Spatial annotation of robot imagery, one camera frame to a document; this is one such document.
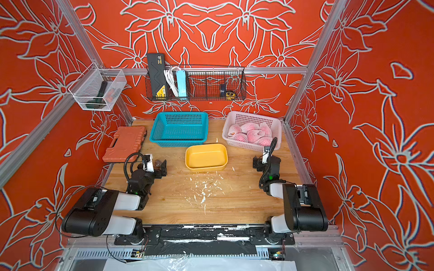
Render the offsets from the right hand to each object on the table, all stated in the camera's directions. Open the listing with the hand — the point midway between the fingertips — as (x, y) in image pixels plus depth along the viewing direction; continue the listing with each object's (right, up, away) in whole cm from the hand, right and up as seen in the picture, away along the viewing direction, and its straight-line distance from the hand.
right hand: (261, 154), depth 92 cm
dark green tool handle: (-83, +27, -11) cm, 88 cm away
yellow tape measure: (-17, +34, +2) cm, 38 cm away
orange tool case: (-80, +8, +12) cm, 81 cm away
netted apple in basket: (-14, +15, +12) cm, 24 cm away
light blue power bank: (-44, +37, -1) cm, 57 cm away
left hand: (-57, -2, -3) cm, 58 cm away
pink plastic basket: (-3, +13, +12) cm, 18 cm away
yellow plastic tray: (-31, -3, +6) cm, 32 cm away
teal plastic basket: (-50, +15, +22) cm, 57 cm away
